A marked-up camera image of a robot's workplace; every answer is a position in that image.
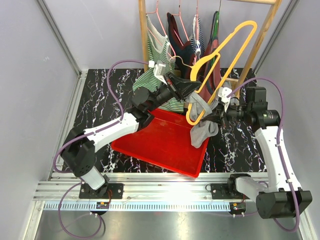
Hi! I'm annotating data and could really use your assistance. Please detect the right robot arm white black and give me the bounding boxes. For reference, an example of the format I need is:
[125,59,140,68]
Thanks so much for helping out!
[205,86,313,219]

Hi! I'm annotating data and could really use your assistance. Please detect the pink wire hanger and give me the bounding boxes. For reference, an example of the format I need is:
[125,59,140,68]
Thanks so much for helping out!
[145,0,177,59]
[192,0,201,65]
[171,0,189,42]

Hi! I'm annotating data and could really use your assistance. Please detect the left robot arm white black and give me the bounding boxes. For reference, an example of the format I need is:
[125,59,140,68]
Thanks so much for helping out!
[58,73,202,199]

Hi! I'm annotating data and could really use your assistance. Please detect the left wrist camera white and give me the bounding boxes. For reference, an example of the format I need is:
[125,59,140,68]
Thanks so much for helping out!
[148,60,167,85]

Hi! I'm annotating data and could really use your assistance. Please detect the yellow plastic hanger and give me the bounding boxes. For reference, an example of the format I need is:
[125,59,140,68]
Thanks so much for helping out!
[185,20,258,125]

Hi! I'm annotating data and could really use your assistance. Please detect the navy maroon tank top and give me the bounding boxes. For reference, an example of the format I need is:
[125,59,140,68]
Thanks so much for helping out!
[166,12,195,80]

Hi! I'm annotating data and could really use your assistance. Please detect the green white striped tank top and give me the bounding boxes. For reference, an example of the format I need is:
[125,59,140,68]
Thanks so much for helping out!
[132,16,184,113]

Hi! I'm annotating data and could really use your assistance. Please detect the pink wire hanger middle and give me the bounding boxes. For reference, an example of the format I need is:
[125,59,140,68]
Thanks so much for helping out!
[171,0,189,42]

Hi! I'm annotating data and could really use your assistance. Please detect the blue white striped tank top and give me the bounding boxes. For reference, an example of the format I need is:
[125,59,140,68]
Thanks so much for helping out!
[189,15,205,63]

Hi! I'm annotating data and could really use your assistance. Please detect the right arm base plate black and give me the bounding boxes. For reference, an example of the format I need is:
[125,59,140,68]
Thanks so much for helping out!
[205,183,242,200]

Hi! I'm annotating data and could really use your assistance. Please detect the red tank top grey trim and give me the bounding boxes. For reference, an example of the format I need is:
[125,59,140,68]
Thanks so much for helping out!
[194,11,223,103]

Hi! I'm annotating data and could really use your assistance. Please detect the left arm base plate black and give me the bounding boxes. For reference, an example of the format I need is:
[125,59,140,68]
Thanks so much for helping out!
[79,183,124,200]

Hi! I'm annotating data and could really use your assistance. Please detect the pink wire hanger right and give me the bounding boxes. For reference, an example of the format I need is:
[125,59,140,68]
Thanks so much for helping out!
[192,0,201,65]

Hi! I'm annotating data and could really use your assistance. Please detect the green plastic hanger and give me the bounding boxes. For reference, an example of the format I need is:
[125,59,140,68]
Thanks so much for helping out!
[209,0,222,52]

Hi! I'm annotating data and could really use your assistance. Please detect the red plastic tray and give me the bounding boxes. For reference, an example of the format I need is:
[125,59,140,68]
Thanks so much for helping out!
[111,109,209,178]

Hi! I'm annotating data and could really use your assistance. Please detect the aluminium frame rail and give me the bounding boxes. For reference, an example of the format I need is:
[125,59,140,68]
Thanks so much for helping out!
[23,69,311,240]

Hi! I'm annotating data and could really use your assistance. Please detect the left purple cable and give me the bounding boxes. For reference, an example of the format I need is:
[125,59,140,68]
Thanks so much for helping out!
[53,59,151,238]

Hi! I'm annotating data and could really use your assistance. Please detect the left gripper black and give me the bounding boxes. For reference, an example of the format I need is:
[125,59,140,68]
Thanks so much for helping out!
[146,71,201,112]

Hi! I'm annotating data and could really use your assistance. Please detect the pink wire hanger left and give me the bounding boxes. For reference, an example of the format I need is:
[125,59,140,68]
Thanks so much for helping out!
[145,0,177,59]

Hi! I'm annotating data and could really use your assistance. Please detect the wooden clothes rack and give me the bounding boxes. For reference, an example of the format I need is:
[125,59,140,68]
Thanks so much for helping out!
[138,0,282,97]

